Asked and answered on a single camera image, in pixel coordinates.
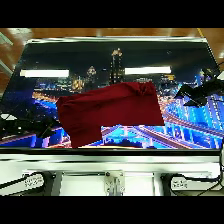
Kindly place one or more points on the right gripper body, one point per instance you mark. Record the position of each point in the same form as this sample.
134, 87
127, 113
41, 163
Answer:
202, 91

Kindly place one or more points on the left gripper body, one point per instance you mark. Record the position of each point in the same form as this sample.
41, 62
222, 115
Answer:
30, 126

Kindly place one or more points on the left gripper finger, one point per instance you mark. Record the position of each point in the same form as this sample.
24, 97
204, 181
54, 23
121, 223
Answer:
50, 122
44, 133

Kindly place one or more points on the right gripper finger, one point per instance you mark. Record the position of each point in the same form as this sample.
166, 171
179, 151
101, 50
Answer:
184, 91
193, 102

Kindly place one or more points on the dark red T-shirt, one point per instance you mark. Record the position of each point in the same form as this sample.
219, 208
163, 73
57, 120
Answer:
106, 110

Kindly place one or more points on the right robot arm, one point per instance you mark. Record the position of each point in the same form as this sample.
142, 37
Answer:
217, 87

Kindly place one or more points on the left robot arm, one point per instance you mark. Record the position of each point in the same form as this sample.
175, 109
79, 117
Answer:
9, 126

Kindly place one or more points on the silver frame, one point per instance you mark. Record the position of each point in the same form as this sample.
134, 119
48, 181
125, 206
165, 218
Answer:
113, 163

